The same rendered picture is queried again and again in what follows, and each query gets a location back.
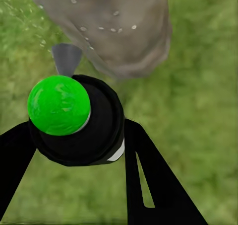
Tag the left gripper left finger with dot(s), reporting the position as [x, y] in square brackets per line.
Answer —
[16, 151]

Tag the pesticide atomizer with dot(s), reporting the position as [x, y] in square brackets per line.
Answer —
[75, 120]

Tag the tree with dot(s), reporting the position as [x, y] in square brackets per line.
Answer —
[103, 30]

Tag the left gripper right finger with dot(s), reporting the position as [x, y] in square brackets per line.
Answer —
[173, 206]

